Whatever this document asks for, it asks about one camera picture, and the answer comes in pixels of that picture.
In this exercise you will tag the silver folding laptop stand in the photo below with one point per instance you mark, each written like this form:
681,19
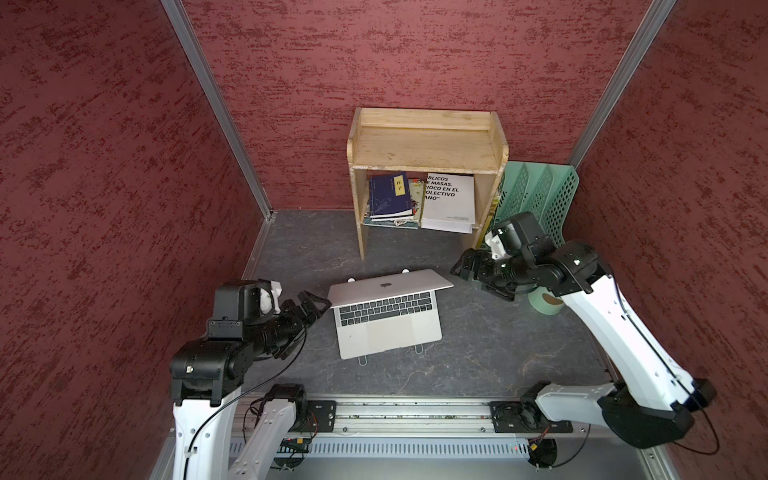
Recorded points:
418,350

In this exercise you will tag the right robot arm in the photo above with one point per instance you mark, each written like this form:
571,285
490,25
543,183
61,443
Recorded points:
655,399

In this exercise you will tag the dark blue book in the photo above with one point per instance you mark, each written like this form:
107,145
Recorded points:
389,195

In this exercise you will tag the stack of books under blue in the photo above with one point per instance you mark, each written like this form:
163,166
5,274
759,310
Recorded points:
402,221

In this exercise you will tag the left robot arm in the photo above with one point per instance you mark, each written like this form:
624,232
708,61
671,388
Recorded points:
249,324

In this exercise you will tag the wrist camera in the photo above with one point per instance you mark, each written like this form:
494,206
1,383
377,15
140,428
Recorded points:
497,249
269,293

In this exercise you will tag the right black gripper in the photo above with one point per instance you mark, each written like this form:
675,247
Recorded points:
483,258

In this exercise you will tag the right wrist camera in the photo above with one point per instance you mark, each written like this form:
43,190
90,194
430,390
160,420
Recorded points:
497,249

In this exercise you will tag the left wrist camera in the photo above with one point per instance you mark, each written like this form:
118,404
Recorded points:
269,293

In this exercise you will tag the mint green file organizer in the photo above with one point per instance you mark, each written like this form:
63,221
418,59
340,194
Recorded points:
545,190

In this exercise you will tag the green pencil cup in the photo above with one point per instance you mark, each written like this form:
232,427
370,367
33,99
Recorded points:
544,302

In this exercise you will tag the white book black text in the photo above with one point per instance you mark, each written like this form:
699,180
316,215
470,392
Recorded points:
449,203

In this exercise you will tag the aluminium mounting rail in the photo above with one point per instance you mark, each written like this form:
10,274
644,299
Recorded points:
351,416

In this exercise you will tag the silver laptop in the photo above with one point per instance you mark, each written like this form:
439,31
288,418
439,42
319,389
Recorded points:
379,314

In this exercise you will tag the wooden shelf stand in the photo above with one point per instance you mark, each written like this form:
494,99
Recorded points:
426,141

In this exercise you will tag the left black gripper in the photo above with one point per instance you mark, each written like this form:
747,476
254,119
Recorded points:
296,319

